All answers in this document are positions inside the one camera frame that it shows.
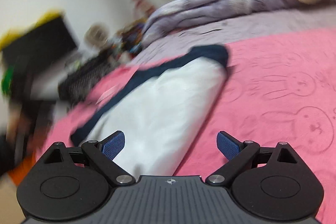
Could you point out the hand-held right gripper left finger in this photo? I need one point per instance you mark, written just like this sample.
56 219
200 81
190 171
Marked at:
114 145

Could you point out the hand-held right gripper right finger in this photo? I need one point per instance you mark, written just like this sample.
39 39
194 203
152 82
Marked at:
228 145

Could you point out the white and navy jacket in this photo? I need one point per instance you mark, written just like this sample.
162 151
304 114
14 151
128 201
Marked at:
170 103

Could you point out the pink rabbit print blanket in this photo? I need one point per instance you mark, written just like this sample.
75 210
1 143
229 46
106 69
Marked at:
275 113

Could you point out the black television screen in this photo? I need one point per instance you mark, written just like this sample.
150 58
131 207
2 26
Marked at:
39 48

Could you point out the purple floral quilt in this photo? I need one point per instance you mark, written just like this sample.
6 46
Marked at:
210 1

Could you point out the white electric fan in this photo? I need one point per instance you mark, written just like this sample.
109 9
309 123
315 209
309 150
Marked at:
95 35

